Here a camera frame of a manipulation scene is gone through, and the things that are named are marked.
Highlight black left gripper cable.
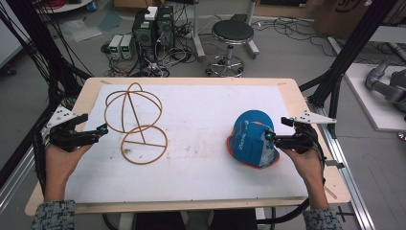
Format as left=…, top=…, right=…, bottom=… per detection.
left=31, top=131, right=48, bottom=196

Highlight cardboard box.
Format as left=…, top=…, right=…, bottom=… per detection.
left=313, top=0, right=397, bottom=40

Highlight grey power supply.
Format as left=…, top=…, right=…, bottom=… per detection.
left=108, top=34, right=124, bottom=59
left=120, top=34, right=135, bottom=60

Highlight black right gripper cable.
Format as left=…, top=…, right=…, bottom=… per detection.
left=264, top=137, right=327, bottom=225

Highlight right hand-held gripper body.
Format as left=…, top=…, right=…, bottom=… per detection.
left=281, top=110, right=337, bottom=154

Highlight black round stool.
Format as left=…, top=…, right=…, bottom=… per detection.
left=205, top=19, right=256, bottom=79

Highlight black floor cables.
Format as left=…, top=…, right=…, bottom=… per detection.
left=251, top=16, right=333, bottom=58

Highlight aluminium rail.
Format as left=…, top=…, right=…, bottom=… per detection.
left=306, top=98, right=377, bottom=230
left=0, top=146, right=36, bottom=216

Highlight tan wire hat rack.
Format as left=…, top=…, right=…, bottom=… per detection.
left=103, top=81, right=169, bottom=166

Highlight white box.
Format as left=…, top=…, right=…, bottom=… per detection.
left=144, top=6, right=159, bottom=22

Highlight white table mat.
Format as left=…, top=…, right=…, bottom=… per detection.
left=64, top=83, right=309, bottom=204

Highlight person's legs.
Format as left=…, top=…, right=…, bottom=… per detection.
left=133, top=209, right=259, bottom=230

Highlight tangle of floor cables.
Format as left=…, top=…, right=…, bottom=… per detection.
left=101, top=30, right=199, bottom=79

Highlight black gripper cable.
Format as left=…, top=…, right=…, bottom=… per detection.
left=31, top=131, right=48, bottom=196
left=264, top=137, right=327, bottom=225

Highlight person's right hand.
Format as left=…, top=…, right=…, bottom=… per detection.
left=280, top=149, right=326, bottom=193

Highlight white board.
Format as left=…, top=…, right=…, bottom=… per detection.
left=344, top=62, right=406, bottom=132

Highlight clear plastic sheet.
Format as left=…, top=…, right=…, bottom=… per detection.
left=58, top=18, right=103, bottom=43

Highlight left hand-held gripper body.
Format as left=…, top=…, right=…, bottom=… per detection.
left=47, top=104, right=100, bottom=153

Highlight person's left hand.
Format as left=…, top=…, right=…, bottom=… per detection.
left=45, top=143, right=94, bottom=180

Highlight black computer tower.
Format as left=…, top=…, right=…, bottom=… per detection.
left=155, top=5, right=176, bottom=50
left=131, top=11, right=158, bottom=64

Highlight blue hat with orange brim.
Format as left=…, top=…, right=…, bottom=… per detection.
left=226, top=109, right=282, bottom=170

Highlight black frame strut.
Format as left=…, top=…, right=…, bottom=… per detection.
left=299, top=0, right=400, bottom=139
left=0, top=0, right=94, bottom=190

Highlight white round table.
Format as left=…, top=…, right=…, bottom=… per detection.
left=34, top=0, right=94, bottom=14

